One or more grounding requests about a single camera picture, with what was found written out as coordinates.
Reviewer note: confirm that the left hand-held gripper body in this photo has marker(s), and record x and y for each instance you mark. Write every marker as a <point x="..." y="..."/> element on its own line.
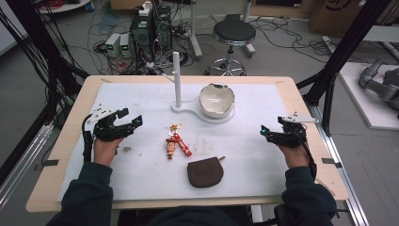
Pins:
<point x="108" y="130"/>

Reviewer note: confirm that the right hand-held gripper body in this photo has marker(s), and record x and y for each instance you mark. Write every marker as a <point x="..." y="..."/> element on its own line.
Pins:
<point x="290" y="136"/>

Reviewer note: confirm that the person's right hand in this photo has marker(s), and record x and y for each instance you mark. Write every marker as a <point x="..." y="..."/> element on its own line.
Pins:
<point x="295" y="157"/>

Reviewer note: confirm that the person's left hand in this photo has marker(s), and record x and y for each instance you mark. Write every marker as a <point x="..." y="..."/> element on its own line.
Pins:
<point x="105" y="152"/>

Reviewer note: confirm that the wooden table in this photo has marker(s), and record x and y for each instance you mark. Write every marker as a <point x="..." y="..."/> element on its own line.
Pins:
<point x="301" y="94"/>

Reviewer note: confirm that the white table mat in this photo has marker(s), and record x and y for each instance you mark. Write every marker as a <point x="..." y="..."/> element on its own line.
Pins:
<point x="238" y="157"/>

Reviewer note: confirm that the black tape piece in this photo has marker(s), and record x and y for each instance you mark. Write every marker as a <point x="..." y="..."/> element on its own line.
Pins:
<point x="50" y="163"/>
<point x="331" y="162"/>

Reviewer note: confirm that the white eggshell-shaped bowl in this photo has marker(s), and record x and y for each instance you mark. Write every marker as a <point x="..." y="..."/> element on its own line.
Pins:
<point x="216" y="102"/>

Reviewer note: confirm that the grey power supply unit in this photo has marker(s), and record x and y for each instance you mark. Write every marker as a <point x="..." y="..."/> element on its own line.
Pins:
<point x="125" y="45"/>
<point x="113" y="44"/>

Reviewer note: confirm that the brown coin pouch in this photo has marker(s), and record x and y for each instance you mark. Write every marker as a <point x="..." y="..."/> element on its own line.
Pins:
<point x="205" y="172"/>

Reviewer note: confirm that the white floor board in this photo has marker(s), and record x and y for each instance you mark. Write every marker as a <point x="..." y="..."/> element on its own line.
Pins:
<point x="360" y="103"/>

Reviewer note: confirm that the black computer tower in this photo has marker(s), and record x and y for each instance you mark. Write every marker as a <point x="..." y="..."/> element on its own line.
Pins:
<point x="147" y="34"/>

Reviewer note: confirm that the black round stool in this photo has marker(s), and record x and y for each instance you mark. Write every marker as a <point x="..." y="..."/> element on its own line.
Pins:
<point x="233" y="31"/>

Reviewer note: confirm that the white power strip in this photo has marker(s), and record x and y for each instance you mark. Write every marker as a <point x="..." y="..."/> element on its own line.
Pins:
<point x="145" y="8"/>

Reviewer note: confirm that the grey desk leg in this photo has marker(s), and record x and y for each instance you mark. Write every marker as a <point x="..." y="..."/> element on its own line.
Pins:
<point x="194" y="31"/>

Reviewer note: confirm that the person's dark clothed torso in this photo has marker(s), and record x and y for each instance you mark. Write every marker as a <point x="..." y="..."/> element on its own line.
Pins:
<point x="188" y="218"/>

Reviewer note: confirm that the cardboard box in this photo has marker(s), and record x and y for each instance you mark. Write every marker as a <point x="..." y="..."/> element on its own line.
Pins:
<point x="348" y="15"/>

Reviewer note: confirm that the white stand with post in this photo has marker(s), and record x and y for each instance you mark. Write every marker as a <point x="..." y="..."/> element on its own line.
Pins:
<point x="177" y="81"/>

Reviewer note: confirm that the aluminium rail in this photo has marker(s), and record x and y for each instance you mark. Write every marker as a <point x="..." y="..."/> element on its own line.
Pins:
<point x="22" y="169"/>
<point x="345" y="179"/>

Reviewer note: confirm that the black metal frame post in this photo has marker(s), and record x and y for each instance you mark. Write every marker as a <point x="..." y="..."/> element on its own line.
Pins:
<point x="342" y="53"/>
<point x="40" y="40"/>

